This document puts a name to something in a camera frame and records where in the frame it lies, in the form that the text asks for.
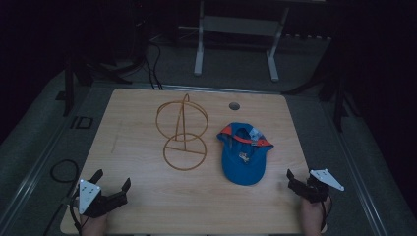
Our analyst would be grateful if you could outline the person's right hand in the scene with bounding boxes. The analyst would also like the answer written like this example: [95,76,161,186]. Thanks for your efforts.
[300,196,329,236]

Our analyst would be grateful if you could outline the person's left hand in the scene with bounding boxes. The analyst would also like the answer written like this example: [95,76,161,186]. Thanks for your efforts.
[79,211,109,236]

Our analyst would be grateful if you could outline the black tripod stand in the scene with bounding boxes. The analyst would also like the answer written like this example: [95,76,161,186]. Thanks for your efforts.
[54,53,134,118]
[280,40,362,134]

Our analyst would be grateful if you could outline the black floor cables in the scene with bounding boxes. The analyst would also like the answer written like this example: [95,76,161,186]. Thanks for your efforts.
[143,38,165,91]

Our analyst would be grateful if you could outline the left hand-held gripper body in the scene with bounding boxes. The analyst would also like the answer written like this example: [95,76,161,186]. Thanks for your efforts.
[70,178,129,219]

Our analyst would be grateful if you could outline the white metal stand frame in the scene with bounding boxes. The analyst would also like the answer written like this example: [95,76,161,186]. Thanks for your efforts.
[178,0,291,83]

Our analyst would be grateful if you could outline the looped black floor cable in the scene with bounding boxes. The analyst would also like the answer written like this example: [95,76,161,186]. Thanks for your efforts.
[42,158,81,236]

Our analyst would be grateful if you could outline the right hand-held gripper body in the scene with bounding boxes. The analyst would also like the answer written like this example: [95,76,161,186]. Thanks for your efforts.
[287,168,346,205]

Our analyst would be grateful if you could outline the blue and orange cap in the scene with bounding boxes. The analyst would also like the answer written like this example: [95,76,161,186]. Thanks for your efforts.
[215,122,274,187]

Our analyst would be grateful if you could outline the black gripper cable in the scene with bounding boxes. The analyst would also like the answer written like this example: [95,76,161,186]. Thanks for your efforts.
[68,193,90,236]
[320,195,333,233]

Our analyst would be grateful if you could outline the black rectangular floor bracket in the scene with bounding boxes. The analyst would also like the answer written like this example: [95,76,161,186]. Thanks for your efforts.
[69,115,94,130]

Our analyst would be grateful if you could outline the gold wire hat stand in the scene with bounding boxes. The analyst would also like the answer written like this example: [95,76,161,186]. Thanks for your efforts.
[154,92,210,172]

